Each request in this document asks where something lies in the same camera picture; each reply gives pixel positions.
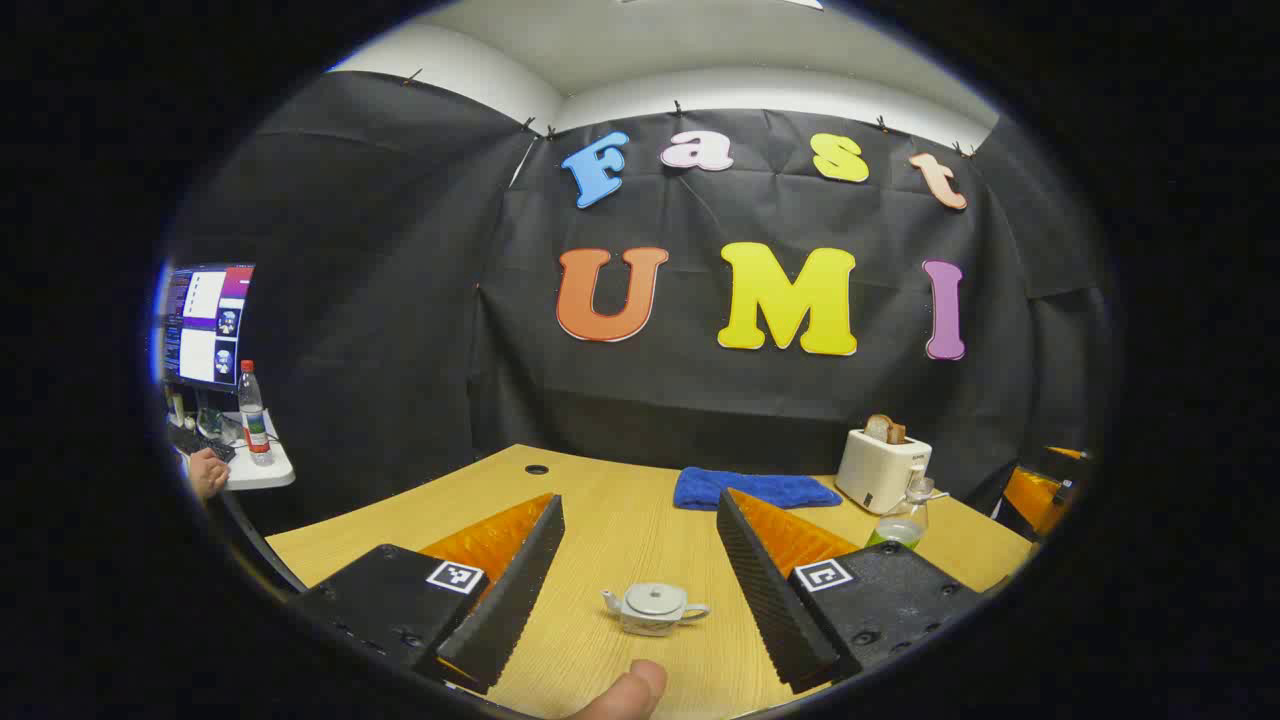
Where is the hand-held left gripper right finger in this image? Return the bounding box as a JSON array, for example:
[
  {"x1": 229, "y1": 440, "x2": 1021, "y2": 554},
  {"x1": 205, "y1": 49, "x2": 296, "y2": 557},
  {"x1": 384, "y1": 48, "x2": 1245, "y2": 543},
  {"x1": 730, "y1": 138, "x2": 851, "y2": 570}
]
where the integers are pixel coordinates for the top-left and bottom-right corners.
[{"x1": 716, "y1": 487, "x2": 991, "y2": 694}]

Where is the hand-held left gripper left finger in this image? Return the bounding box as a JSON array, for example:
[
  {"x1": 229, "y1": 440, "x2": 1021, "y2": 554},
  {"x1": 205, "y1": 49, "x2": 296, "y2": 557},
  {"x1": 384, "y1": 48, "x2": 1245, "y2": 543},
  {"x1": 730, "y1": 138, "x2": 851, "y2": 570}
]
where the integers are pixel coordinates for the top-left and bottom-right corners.
[{"x1": 290, "y1": 492, "x2": 566, "y2": 696}]

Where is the white teacup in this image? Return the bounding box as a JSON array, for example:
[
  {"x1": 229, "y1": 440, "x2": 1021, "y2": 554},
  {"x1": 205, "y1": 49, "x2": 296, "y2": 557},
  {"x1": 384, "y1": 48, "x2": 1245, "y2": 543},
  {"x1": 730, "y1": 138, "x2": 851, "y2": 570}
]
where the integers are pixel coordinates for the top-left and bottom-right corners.
[{"x1": 601, "y1": 583, "x2": 711, "y2": 638}]

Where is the green label water bottle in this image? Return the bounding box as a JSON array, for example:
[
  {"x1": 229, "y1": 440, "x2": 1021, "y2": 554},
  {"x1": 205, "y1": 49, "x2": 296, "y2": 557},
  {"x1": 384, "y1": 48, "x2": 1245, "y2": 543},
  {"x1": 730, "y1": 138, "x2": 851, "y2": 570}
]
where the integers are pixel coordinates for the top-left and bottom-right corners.
[{"x1": 866, "y1": 464, "x2": 949, "y2": 551}]

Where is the red cap plastic bottle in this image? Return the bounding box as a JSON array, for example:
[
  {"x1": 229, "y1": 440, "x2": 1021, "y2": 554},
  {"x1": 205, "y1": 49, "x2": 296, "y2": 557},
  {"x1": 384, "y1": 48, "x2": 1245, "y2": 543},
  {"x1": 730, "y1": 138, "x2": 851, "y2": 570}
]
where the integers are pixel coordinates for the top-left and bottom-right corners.
[{"x1": 238, "y1": 360, "x2": 274, "y2": 467}]

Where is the blue towel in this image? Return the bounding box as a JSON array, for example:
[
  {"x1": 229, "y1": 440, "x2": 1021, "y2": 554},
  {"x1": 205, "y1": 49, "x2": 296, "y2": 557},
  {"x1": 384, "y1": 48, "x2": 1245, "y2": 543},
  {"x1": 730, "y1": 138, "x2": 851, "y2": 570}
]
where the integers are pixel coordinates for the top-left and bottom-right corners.
[{"x1": 673, "y1": 466, "x2": 844, "y2": 512}]

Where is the white toaster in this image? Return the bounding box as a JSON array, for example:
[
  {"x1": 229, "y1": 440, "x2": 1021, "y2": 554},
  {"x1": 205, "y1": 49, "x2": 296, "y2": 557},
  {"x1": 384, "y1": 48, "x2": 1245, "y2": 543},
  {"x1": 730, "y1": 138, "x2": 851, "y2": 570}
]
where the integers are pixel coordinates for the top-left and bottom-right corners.
[{"x1": 835, "y1": 428, "x2": 933, "y2": 515}]

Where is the small white side table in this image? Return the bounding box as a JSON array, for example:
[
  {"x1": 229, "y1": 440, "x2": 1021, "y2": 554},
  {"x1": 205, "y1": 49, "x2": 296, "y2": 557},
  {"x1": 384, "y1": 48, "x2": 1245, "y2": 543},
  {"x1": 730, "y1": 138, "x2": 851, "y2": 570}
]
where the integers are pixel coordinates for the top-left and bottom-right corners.
[{"x1": 175, "y1": 410, "x2": 297, "y2": 491}]

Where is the black keyboard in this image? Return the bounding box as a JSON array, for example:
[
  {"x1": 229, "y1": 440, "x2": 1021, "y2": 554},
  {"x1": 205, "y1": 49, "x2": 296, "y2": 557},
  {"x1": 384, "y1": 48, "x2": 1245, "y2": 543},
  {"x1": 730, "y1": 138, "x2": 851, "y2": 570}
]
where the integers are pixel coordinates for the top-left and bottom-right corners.
[{"x1": 168, "y1": 422, "x2": 236, "y2": 463}]

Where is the computer monitor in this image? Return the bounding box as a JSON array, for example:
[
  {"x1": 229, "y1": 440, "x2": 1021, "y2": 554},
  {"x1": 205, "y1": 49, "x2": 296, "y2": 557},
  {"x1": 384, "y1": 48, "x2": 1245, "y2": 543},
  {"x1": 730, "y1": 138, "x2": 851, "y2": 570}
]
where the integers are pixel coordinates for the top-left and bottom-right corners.
[{"x1": 160, "y1": 263, "x2": 256, "y2": 393}]

